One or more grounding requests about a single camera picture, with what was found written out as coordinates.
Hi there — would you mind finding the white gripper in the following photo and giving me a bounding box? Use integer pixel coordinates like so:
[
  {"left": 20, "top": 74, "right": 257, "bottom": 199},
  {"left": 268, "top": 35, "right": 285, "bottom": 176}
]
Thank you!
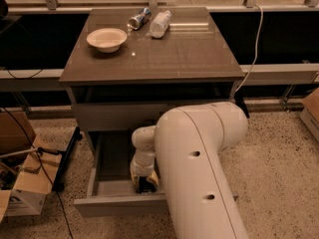
[{"left": 130, "top": 159, "right": 160, "bottom": 193}]

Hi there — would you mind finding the blue rxbar snack bar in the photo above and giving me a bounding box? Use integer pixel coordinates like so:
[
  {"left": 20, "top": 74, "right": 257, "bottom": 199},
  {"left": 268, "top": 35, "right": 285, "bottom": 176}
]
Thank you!
[{"left": 138, "top": 177, "right": 156, "bottom": 194}]

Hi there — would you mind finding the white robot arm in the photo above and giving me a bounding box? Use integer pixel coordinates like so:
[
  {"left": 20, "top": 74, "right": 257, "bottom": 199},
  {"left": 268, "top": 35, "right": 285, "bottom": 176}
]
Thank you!
[{"left": 131, "top": 102, "right": 248, "bottom": 239}]

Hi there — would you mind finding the open grey middle drawer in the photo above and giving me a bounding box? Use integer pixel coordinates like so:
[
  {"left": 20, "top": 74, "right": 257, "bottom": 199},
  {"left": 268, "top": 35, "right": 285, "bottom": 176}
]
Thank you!
[{"left": 73, "top": 126, "right": 239, "bottom": 218}]

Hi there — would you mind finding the closed grey upper drawer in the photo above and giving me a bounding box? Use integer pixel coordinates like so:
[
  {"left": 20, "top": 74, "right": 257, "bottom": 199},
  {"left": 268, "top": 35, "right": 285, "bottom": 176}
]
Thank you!
[{"left": 72, "top": 103, "right": 185, "bottom": 131}]

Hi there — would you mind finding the grey drawer cabinet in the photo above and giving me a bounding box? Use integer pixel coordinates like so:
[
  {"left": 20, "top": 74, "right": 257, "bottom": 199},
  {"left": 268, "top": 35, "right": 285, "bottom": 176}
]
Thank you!
[{"left": 59, "top": 6, "right": 246, "bottom": 157}]

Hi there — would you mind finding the black floor stand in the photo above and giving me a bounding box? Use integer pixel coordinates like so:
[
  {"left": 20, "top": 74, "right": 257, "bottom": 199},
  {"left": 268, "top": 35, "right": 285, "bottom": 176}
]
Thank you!
[{"left": 38, "top": 126, "right": 82, "bottom": 192}]

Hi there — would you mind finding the open cardboard box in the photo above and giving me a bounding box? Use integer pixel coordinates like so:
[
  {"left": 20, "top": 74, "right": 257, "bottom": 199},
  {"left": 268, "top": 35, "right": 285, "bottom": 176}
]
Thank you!
[{"left": 0, "top": 112, "right": 61, "bottom": 220}]

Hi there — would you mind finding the white bowl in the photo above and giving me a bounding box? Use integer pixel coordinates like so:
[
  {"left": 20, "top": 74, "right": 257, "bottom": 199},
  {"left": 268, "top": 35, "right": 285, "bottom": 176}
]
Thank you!
[{"left": 87, "top": 28, "right": 128, "bottom": 53}]

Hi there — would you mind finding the cardboard box at right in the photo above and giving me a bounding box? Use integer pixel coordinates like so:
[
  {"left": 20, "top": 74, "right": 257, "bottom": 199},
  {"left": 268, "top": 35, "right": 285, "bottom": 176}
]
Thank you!
[{"left": 300, "top": 88, "right": 319, "bottom": 141}]

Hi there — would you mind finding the black cable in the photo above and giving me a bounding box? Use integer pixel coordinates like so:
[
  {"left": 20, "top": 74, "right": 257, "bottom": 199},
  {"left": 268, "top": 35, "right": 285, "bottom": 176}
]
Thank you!
[{"left": 0, "top": 107, "right": 75, "bottom": 239}]

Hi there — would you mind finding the white cable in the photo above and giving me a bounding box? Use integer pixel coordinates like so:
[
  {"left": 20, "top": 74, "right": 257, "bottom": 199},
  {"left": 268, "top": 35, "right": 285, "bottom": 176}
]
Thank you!
[{"left": 234, "top": 3, "right": 264, "bottom": 94}]

